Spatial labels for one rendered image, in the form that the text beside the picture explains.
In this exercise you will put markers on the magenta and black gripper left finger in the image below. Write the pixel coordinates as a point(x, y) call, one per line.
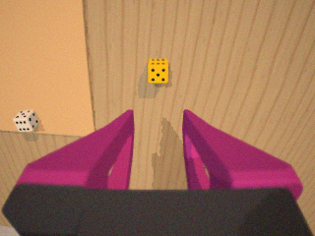
point(88, 160)

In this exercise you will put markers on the orange mat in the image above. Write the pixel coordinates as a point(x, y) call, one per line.
point(44, 66)

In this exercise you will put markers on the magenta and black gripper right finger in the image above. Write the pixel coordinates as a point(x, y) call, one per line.
point(231, 163)

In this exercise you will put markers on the yellow die with black pips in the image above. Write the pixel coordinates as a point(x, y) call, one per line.
point(158, 71)

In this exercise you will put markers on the white dice with black pips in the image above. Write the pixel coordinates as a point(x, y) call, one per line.
point(25, 121)

